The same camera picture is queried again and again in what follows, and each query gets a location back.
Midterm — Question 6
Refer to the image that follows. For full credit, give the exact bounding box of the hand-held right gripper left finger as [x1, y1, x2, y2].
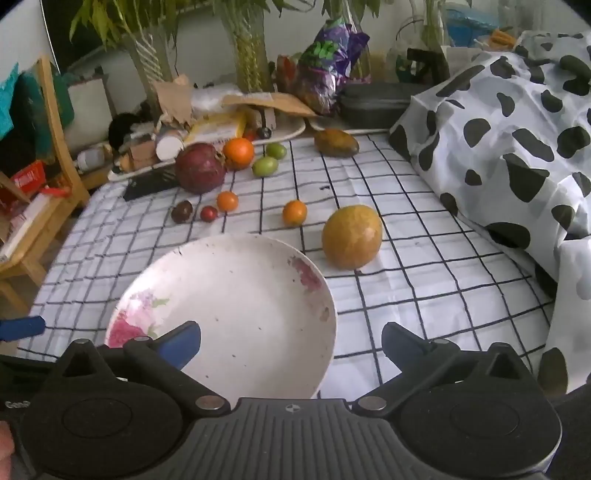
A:
[53, 320, 232, 418]

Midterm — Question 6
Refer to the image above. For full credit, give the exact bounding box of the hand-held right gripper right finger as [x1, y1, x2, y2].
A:
[352, 322, 536, 416]

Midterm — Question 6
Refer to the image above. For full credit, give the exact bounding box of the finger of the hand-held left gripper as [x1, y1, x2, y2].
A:
[0, 316, 46, 343]

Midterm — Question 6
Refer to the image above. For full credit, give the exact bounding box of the white floral plate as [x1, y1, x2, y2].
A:
[105, 233, 339, 400]

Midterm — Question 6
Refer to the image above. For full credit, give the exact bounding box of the brown-green mango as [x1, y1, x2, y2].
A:
[315, 129, 360, 159]

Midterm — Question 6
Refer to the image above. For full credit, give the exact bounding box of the person's left hand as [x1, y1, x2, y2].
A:
[0, 422, 14, 463]

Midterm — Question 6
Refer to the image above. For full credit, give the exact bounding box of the black-checked white tablecloth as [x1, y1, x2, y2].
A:
[30, 127, 556, 403]

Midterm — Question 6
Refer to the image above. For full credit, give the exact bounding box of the round yellow passion fruit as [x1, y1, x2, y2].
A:
[322, 205, 383, 271]

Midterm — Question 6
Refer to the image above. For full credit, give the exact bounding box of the wooden chair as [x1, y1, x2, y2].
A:
[0, 56, 92, 315]

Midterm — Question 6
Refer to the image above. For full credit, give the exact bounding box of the red packet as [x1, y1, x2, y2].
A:
[10, 160, 48, 195]

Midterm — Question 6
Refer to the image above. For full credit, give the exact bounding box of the black flat remote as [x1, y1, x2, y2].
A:
[123, 172, 180, 202]

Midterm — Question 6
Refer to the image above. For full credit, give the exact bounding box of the dark red pomegranate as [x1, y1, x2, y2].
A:
[175, 143, 227, 195]

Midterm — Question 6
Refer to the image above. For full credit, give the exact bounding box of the small white bottle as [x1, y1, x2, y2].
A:
[75, 147, 110, 171]

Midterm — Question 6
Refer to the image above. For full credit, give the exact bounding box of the orange persimmon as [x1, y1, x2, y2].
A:
[223, 138, 256, 171]

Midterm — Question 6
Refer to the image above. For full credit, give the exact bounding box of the white pill bottle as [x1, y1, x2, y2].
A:
[156, 129, 190, 160]

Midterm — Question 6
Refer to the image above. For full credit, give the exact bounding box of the yellow and white box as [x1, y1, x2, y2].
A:
[186, 112, 248, 145]

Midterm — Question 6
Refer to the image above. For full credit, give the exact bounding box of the teal cloth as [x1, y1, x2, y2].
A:
[0, 64, 75, 155]

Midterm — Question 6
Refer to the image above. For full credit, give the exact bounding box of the black furry object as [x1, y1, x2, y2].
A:
[107, 110, 154, 152]

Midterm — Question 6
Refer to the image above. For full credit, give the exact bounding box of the white oval tray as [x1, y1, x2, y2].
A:
[107, 116, 307, 182]
[307, 116, 393, 136]

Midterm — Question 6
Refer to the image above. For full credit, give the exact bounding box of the white paper bag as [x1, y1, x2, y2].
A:
[66, 75, 117, 149]

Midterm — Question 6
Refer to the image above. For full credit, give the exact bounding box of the grey zippered case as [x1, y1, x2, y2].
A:
[338, 83, 431, 130]

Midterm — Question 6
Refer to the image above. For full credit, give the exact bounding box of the crumpled brown paper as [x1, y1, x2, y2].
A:
[154, 75, 195, 129]

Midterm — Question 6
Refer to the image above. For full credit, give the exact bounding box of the white plastic bag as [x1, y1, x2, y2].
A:
[191, 86, 242, 112]

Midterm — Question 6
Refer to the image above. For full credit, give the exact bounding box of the cow print blanket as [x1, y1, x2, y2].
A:
[389, 30, 591, 398]

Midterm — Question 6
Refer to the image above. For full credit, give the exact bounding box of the brown paper envelope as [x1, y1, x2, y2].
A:
[221, 91, 319, 118]

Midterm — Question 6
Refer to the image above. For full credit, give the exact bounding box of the glass vase with bamboo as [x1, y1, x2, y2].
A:
[69, 0, 181, 109]
[217, 0, 296, 94]

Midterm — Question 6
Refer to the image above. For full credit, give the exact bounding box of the clear plastic bottle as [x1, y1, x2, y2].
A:
[350, 30, 373, 85]

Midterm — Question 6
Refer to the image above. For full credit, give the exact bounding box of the purple snack bag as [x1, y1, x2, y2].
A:
[294, 17, 371, 116]

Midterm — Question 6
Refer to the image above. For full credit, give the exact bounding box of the slim glass vase with plant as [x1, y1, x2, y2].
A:
[396, 0, 451, 52]

